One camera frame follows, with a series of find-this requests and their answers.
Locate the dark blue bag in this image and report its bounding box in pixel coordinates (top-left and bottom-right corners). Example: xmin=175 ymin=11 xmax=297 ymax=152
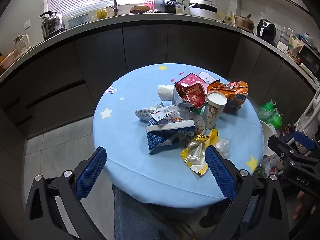
xmin=279 ymin=122 xmax=295 ymax=143

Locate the white storage box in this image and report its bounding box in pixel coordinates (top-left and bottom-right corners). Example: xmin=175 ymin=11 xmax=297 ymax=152
xmin=277 ymin=27 xmax=293 ymax=53

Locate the steel kettle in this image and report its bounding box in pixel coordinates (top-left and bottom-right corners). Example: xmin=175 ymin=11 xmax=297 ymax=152
xmin=39 ymin=11 xmax=66 ymax=40

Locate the person's right hand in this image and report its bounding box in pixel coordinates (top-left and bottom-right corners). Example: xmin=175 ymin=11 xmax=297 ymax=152
xmin=293 ymin=190 xmax=318 ymax=218

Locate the black air fryer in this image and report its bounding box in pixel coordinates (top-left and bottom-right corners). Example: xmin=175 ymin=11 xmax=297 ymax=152
xmin=256 ymin=19 xmax=276 ymax=43

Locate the green plastic bottle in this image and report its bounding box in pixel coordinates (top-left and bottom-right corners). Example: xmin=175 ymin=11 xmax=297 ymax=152
xmin=271 ymin=112 xmax=284 ymax=130
xmin=260 ymin=99 xmax=278 ymax=115

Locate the glass jar with red lid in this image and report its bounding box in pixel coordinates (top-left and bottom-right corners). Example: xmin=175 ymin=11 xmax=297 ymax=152
xmin=154 ymin=0 xmax=166 ymax=13

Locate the white electric cooker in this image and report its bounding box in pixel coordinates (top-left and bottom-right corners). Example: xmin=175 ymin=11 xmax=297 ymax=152
xmin=187 ymin=0 xmax=218 ymax=19

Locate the white trash bin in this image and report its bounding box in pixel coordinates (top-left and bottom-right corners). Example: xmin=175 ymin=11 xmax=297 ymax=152
xmin=259 ymin=120 xmax=277 ymax=155

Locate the clear plastic wrapper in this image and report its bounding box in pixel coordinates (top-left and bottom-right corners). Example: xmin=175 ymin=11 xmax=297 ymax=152
xmin=215 ymin=138 xmax=232 ymax=158

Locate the kitchen counter with dark cabinets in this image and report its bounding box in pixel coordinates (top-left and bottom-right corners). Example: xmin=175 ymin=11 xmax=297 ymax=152
xmin=0 ymin=12 xmax=320 ymax=140

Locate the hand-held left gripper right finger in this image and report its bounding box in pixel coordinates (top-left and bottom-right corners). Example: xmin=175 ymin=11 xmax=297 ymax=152
xmin=204 ymin=145 xmax=292 ymax=240

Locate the light blue star-print tablecloth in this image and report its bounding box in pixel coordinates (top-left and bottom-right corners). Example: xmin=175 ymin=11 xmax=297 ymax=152
xmin=92 ymin=63 xmax=265 ymax=208

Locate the red snack bag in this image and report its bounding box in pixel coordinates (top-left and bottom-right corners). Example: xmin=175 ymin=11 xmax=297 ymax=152
xmin=172 ymin=81 xmax=208 ymax=112

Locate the blue and white wrapper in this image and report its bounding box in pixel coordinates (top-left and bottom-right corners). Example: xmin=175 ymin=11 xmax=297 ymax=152
xmin=146 ymin=120 xmax=196 ymax=155

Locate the orange snack bag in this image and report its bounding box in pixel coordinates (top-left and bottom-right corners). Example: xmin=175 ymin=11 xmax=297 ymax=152
xmin=206 ymin=80 xmax=249 ymax=110

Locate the white printed wrapper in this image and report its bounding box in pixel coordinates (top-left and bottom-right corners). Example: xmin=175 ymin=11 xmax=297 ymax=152
xmin=150 ymin=105 xmax=206 ymax=137

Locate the white tissue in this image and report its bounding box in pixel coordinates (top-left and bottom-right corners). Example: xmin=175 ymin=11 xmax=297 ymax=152
xmin=157 ymin=84 xmax=175 ymax=100

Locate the yellow snack wrapper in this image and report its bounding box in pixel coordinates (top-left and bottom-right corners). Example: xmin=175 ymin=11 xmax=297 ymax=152
xmin=180 ymin=129 xmax=219 ymax=177

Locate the dark pot with lid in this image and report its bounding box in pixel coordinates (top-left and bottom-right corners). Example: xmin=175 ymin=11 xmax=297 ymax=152
xmin=164 ymin=0 xmax=185 ymax=14

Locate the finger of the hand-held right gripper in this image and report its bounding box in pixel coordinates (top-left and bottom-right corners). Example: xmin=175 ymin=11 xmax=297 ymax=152
xmin=268 ymin=135 xmax=320 ymax=170
xmin=293 ymin=131 xmax=318 ymax=153

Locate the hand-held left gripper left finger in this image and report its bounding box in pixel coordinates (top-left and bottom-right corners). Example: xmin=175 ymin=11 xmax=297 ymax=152
xmin=24 ymin=146 xmax=108 ymax=240

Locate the brown pot with lid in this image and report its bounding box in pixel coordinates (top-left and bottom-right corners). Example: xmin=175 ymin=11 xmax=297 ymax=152
xmin=235 ymin=14 xmax=255 ymax=32

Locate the glass teapot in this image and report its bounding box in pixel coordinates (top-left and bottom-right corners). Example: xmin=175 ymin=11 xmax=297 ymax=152
xmin=14 ymin=34 xmax=31 ymax=53

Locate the printed paper cup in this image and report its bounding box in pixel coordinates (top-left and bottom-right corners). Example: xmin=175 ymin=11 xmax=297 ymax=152
xmin=204 ymin=91 xmax=228 ymax=130

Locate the yellow bowl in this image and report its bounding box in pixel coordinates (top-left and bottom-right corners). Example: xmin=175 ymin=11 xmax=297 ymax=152
xmin=129 ymin=5 xmax=152 ymax=14

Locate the person's jeans leg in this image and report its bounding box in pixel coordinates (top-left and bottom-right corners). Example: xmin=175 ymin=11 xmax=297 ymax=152
xmin=114 ymin=185 xmax=180 ymax=240

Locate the white storage rack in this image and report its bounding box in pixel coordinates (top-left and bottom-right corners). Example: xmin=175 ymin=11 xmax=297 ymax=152
xmin=295 ymin=90 xmax=320 ymax=140

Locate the light blue basin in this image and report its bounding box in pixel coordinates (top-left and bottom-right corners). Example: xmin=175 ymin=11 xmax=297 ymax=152
xmin=67 ymin=14 xmax=89 ymax=28

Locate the green food packet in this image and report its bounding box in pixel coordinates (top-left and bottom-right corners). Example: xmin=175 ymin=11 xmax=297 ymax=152
xmin=287 ymin=34 xmax=304 ymax=58

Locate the small crumpled white wrapper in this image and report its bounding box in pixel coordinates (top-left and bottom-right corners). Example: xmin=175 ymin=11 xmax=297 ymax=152
xmin=135 ymin=102 xmax=164 ymax=122

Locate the clear bag of leafy greens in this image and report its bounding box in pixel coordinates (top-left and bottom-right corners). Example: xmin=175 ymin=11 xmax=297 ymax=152
xmin=252 ymin=164 xmax=270 ymax=178

